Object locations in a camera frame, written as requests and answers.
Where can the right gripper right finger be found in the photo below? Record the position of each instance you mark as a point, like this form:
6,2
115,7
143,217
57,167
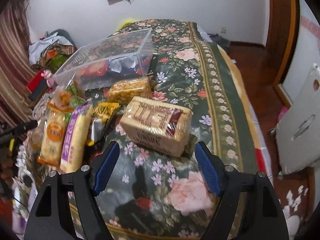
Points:
212,169

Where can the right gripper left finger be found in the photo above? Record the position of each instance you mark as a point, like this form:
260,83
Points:
102,167

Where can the orange label rice cracker pack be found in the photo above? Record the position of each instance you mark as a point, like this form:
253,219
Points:
55,127

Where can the yellow snack mix packet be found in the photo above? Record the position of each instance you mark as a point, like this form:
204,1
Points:
102,115

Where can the beige biscuit brick package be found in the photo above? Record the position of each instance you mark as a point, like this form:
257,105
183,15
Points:
162,127

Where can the green edged clear cookie bag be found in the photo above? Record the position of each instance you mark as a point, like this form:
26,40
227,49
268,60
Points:
62,94

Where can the purple label rice cracker pack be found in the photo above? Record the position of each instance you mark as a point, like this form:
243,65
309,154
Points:
75,138

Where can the floral green bedspread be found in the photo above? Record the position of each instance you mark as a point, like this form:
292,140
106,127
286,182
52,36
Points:
151,195

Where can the red and black box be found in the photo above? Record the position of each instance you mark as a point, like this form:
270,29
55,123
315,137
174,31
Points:
37,86

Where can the striped maroon curtain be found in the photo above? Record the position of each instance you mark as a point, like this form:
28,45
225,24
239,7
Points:
16,70

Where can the green jelly cup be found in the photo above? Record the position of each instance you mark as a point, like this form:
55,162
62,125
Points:
76,101

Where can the pink plush toy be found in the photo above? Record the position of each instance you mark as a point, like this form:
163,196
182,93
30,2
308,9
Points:
49,77

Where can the golden puffed rice cake pack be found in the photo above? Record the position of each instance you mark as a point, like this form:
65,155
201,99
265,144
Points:
124,91

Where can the pile of clothes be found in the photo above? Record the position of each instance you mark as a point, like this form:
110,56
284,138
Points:
51,51

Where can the red snack packet in bin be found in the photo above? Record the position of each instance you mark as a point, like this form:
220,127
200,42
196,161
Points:
94,70

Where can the blue silver snack packet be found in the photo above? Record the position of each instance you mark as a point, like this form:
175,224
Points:
123,66

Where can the clear plastic storage bin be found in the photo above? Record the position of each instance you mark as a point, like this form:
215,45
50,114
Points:
137,43

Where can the yellow plush object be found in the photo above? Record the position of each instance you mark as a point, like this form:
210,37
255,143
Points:
126,22

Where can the wooden door frame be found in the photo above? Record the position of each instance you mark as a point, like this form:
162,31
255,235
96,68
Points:
283,29

